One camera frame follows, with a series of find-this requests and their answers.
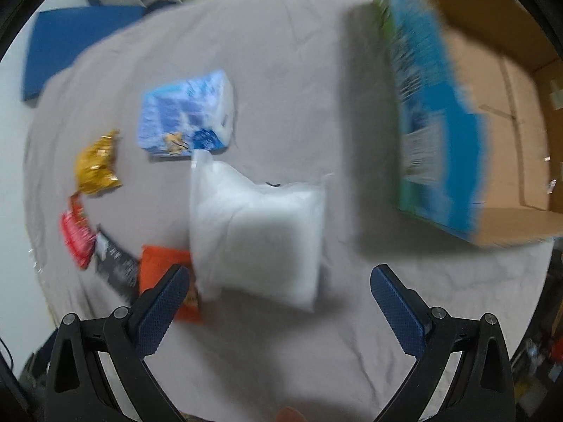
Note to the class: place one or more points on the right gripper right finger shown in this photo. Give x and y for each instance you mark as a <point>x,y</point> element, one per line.
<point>482,386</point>

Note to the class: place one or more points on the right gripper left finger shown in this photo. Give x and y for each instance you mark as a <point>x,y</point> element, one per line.
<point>78,388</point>

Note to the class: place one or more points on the black snack packet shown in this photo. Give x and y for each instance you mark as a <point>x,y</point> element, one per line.
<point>116,266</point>

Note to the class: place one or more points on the red snack packet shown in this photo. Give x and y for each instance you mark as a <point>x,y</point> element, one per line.
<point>78,235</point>

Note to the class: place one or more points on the yellow snack packet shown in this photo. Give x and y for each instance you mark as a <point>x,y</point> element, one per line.
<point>94,166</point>

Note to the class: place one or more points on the white soft plastic bag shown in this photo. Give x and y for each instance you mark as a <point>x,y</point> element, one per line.
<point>255,238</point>

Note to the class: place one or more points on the blue tissue pack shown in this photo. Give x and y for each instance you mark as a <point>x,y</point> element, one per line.
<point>194,113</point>

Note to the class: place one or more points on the cardboard box with blue print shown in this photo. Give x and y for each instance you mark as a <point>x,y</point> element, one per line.
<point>479,89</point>

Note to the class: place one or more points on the blue foam cushion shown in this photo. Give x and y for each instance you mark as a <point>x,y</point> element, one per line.
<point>60,35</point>

